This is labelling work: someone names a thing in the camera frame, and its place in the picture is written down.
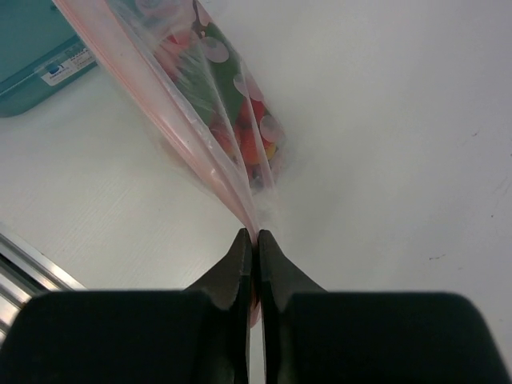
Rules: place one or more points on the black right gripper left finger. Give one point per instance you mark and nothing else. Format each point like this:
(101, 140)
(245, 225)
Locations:
(196, 335)

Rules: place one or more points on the red strawberry bunch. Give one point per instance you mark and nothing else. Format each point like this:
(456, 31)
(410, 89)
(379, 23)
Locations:
(213, 78)

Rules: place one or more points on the clear pink zip top bag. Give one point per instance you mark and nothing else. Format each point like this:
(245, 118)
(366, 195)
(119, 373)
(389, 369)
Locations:
(122, 38)

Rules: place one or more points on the aluminium mounting rail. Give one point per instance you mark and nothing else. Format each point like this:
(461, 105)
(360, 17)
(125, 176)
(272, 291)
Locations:
(26, 273)

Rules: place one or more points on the blue transparent plastic tray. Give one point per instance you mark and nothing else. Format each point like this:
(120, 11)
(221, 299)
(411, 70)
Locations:
(40, 54)

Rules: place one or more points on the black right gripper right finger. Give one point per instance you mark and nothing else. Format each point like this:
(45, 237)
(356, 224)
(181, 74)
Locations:
(312, 335)

